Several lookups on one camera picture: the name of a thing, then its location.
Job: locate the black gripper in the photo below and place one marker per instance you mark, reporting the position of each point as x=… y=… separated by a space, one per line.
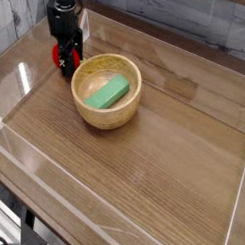
x=66 y=59

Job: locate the red plush strawberry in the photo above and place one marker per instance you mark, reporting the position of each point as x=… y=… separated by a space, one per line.
x=77 y=60

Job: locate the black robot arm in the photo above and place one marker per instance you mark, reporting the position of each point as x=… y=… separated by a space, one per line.
x=63 y=21

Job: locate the wooden bowl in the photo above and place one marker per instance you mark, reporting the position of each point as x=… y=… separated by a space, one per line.
x=96 y=72

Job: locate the green rectangular block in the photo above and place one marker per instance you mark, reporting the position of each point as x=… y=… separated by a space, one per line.
x=109 y=93

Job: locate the clear acrylic corner bracket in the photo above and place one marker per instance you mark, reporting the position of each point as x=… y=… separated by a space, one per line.
x=84 y=25

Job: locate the clear acrylic tray wall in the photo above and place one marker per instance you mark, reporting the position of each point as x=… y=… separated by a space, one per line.
x=173 y=175

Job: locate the black table leg bracket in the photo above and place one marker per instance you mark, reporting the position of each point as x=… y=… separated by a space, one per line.
x=35 y=232

